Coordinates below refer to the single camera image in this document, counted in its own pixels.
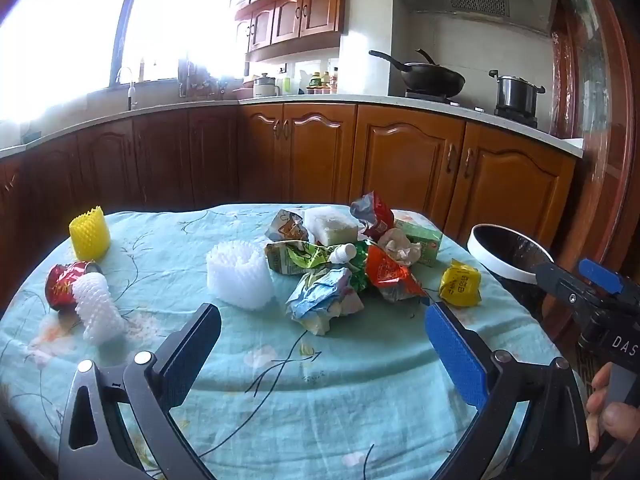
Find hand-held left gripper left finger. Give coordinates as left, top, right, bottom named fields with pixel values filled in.
left=58, top=303, right=222, bottom=480

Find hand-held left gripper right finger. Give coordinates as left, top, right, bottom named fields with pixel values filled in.
left=424, top=301, right=591, bottom=480

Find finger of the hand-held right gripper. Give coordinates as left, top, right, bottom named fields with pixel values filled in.
left=534, top=261, right=601, bottom=323
left=579, top=258, right=640, bottom=307

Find white rimmed waste bin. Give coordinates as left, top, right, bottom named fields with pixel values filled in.
left=467, top=223, right=557, bottom=288

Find yellow wrapper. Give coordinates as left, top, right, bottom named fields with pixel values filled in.
left=439, top=258, right=482, bottom=307

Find large white foam fruit net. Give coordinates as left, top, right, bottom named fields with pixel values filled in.
left=206, top=241, right=275, bottom=309

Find red orange wrapper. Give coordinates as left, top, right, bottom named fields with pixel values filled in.
left=365, top=250, right=430, bottom=303

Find green carton box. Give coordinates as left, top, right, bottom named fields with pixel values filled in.
left=392, top=217, right=443, bottom=267

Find paper tissue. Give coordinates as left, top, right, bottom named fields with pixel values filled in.
left=377, top=228, right=422, bottom=266

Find blue white wrapper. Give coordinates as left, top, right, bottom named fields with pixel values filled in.
left=286, top=267, right=365, bottom=336

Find green milk carton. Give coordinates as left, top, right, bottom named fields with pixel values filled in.
left=264, top=239, right=373, bottom=292

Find small white plastic bottle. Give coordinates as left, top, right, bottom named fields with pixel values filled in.
left=329, top=242, right=357, bottom=265

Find cartoon print wrapper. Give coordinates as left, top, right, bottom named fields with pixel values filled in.
left=264, top=209, right=310, bottom=242

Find red package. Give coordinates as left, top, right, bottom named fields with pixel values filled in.
left=350, top=191, right=396, bottom=242

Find white sponge block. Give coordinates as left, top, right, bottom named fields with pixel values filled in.
left=304, top=206, right=360, bottom=247

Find person's right hand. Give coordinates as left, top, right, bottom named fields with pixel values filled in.
left=586, top=362, right=640, bottom=453

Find small white foam fruit net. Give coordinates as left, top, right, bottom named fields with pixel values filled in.
left=72, top=272, right=128, bottom=345

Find light blue floral tablecloth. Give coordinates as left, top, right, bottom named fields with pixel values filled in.
left=0, top=202, right=586, bottom=480

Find red crumpled can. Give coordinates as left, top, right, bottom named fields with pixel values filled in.
left=46, top=261, right=101, bottom=313

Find yellow foam fruit net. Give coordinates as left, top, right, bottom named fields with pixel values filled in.
left=69, top=204, right=111, bottom=261

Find steel cooking pot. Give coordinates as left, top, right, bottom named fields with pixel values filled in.
left=489, top=69, right=546, bottom=111

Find wooden lower cabinets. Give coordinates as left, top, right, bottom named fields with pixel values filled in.
left=0, top=102, right=576, bottom=271

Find wooden cabinets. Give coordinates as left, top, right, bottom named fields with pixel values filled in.
left=0, top=102, right=576, bottom=271
left=225, top=0, right=381, bottom=61

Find black wok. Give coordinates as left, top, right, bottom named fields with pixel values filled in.
left=369, top=49, right=466, bottom=98

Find white kitchen countertop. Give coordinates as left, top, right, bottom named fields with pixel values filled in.
left=0, top=92, right=585, bottom=158

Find kitchen faucet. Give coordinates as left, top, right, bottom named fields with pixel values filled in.
left=116, top=66, right=138, bottom=111

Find white electric kettle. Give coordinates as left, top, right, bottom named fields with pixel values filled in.
left=252, top=73, right=281, bottom=98

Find kitchen window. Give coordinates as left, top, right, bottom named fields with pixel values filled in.
left=0, top=0, right=241, bottom=126

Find wooden upper cabinets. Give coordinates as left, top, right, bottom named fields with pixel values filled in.
left=225, top=0, right=381, bottom=61

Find wooden door frame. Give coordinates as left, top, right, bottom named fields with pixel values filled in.
left=550, top=0, right=640, bottom=311

